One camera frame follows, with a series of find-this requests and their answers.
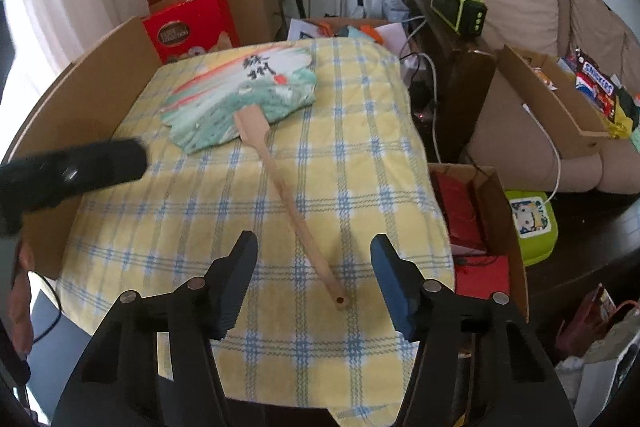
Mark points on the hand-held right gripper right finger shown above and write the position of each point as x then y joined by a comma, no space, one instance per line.
395,287

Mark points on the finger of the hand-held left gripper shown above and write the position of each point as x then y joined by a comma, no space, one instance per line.
110,164

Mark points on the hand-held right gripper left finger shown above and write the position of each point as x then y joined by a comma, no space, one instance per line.
237,287

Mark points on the large cardboard box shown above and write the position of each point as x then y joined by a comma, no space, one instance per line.
100,82

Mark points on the person's left forearm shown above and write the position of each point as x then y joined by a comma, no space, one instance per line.
20,302

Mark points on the yellow checkered tablecloth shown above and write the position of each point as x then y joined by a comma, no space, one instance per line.
225,217

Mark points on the dark red flat box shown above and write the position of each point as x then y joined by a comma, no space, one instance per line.
457,212

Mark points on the floor cardboard box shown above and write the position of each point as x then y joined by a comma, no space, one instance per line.
500,227

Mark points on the green cartoon lunch box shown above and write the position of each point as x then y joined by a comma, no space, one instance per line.
530,222

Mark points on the red chocolate box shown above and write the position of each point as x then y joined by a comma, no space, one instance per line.
195,27

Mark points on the pink shopping bag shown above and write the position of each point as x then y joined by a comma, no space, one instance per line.
582,327

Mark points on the brown sofa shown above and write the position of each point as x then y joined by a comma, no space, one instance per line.
510,127

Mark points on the brown cardboard box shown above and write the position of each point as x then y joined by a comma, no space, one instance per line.
255,2

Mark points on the white plastic bag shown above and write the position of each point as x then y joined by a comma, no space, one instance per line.
610,367

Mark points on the cardboard snack tray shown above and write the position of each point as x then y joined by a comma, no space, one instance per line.
540,97

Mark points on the cardboard box of papers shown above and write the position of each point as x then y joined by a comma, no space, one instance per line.
330,29

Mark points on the light blue tissue box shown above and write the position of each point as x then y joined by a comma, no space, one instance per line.
395,7

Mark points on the pile of snack packets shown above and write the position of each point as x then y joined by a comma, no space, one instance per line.
595,87

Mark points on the yellow black radio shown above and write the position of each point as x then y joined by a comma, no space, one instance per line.
457,9

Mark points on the small brown sofa cushion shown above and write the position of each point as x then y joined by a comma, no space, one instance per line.
597,27

